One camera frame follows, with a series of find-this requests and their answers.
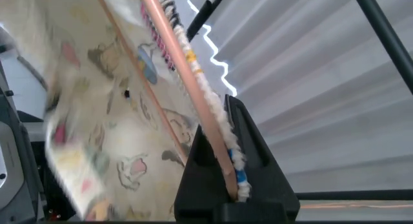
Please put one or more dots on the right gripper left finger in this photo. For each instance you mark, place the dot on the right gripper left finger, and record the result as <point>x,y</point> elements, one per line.
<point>200,182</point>

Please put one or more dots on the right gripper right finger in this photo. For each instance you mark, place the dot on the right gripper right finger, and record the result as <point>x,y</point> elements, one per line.
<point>267,172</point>

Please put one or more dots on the pink clothes hanger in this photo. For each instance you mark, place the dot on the pink clothes hanger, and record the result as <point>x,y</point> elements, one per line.
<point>180,66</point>
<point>355,205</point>

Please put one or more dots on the cream printed garment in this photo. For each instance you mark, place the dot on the cream printed garment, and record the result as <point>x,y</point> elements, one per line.
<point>106,104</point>

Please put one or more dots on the black clothes rack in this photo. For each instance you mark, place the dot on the black clothes rack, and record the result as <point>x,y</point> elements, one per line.
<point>387,36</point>

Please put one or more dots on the white curtain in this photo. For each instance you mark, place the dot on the white curtain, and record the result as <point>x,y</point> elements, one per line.
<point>322,88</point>

